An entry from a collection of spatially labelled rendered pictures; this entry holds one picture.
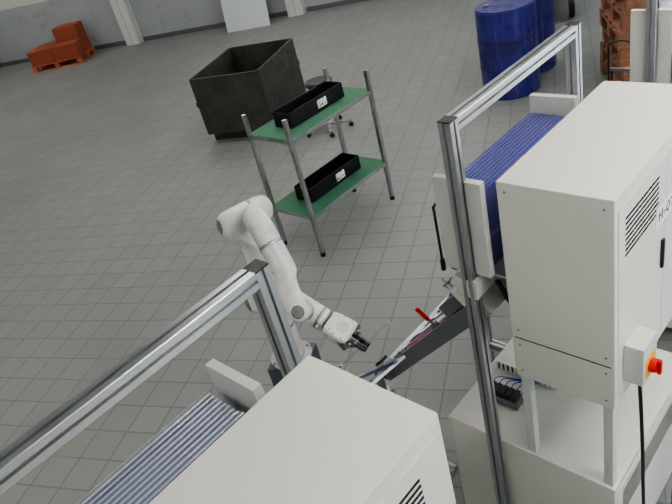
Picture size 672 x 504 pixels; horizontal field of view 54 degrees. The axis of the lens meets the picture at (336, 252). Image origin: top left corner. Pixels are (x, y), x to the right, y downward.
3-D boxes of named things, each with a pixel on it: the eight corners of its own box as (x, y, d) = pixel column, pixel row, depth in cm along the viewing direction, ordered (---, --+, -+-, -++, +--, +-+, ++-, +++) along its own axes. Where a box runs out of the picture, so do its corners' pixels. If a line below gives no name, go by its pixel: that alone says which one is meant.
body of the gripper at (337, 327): (319, 325, 228) (346, 342, 227) (333, 305, 234) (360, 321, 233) (315, 335, 234) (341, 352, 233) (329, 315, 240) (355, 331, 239)
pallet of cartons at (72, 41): (101, 51, 1325) (87, 18, 1290) (76, 66, 1255) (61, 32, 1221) (55, 59, 1364) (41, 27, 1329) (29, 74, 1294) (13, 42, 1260)
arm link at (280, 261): (271, 238, 225) (313, 316, 223) (283, 237, 240) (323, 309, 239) (249, 251, 226) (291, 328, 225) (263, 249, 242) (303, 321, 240)
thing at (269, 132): (281, 244, 517) (239, 115, 459) (354, 189, 567) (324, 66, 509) (323, 257, 487) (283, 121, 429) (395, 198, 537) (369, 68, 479)
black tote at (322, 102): (292, 129, 456) (288, 114, 450) (275, 126, 467) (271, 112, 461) (344, 96, 487) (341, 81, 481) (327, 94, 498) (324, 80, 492)
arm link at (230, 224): (289, 304, 275) (255, 322, 270) (276, 291, 284) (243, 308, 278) (258, 205, 246) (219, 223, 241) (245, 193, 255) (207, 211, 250)
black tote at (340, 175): (313, 202, 488) (309, 189, 482) (297, 199, 499) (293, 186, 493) (361, 167, 519) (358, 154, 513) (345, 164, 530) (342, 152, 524)
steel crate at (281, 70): (313, 99, 786) (297, 36, 746) (276, 140, 704) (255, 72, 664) (249, 105, 823) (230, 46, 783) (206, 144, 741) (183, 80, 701)
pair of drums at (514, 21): (557, 53, 726) (553, -30, 679) (557, 95, 633) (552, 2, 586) (490, 62, 751) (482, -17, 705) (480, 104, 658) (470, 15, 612)
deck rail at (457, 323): (389, 381, 270) (379, 370, 270) (392, 378, 271) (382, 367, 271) (480, 319, 211) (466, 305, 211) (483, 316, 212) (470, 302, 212)
